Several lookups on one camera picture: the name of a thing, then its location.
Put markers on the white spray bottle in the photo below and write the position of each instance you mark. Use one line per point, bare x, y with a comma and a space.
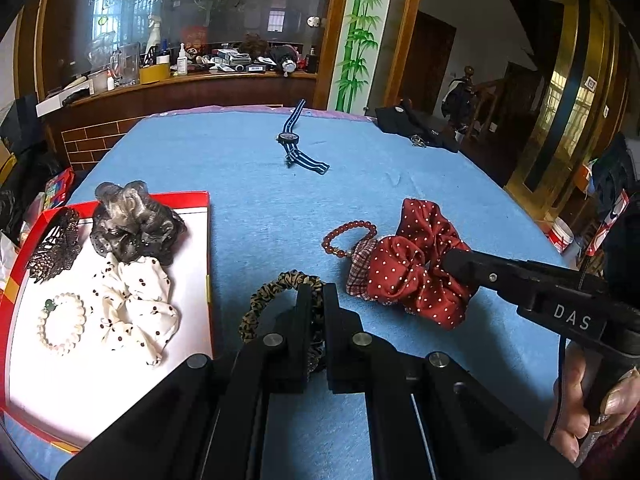
154, 35

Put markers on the red polka dot scrunchie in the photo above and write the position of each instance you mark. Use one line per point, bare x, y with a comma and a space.
415, 270

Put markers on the black cloth bag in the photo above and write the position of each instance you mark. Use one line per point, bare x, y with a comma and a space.
400, 120

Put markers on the grey organza scrunchie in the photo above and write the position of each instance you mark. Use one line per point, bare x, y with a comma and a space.
130, 230

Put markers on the black rhinestone flower hair clip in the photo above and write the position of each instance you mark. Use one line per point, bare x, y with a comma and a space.
55, 250

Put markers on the white dotted scrunchie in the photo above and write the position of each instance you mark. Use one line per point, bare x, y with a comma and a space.
135, 310

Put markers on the flat white box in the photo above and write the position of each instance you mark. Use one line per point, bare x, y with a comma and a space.
60, 102

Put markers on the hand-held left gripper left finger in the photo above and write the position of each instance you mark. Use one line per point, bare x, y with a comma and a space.
300, 320

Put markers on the white plastic bucket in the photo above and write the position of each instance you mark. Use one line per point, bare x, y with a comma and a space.
561, 237

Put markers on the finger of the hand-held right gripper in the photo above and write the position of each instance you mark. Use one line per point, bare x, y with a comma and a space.
490, 272

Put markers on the dark bag on post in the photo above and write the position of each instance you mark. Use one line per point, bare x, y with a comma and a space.
460, 97

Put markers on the leopard print scrunchie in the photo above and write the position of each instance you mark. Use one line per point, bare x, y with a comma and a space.
260, 295

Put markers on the clear glass pitcher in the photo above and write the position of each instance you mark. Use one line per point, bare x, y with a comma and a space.
127, 65

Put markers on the red box with white inside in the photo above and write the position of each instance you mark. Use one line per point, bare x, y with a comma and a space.
65, 385

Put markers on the metal keys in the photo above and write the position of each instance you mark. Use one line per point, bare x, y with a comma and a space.
418, 141

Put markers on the person's right hand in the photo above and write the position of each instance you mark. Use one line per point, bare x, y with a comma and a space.
572, 400

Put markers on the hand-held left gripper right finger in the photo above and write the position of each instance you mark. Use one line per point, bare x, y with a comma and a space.
335, 320

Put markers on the clear pump bottle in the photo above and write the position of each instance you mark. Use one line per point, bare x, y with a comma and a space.
181, 62

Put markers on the wooden counter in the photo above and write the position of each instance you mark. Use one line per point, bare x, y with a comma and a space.
200, 95

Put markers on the bamboo wall painting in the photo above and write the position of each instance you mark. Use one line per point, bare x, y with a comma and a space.
357, 35

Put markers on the plaid scrunchie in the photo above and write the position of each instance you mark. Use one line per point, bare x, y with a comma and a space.
362, 265

